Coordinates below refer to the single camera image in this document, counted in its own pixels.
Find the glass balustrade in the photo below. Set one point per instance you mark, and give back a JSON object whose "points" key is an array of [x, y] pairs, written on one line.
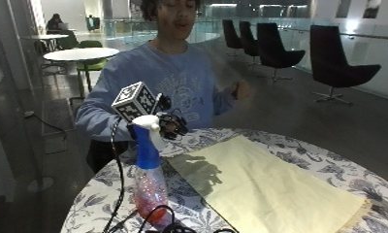
{"points": [[160, 27]]}

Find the green chair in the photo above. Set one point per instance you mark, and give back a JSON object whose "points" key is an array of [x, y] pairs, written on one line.
{"points": [[92, 64]]}

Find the round floor base plate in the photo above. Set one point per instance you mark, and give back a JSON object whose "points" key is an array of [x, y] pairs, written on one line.
{"points": [[41, 184]]}

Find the black swivel chair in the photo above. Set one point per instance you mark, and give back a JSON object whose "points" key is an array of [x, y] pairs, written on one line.
{"points": [[333, 61], [231, 35], [274, 48], [249, 40]]}

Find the white round table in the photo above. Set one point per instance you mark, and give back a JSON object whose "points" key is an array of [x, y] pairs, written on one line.
{"points": [[80, 54], [48, 37]]}

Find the metal handrail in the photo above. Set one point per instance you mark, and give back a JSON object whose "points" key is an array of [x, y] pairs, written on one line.
{"points": [[366, 36]]}

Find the the person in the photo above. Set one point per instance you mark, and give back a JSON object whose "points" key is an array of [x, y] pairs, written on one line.
{"points": [[169, 71]]}

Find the blue and clear spray bottle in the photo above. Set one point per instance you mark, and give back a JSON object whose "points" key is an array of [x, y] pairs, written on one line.
{"points": [[148, 152]]}

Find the white cube with black markers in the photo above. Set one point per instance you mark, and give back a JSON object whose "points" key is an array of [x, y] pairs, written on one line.
{"points": [[133, 102]]}

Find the pale yellow cloth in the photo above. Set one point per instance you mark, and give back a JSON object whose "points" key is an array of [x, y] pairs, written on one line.
{"points": [[263, 181]]}

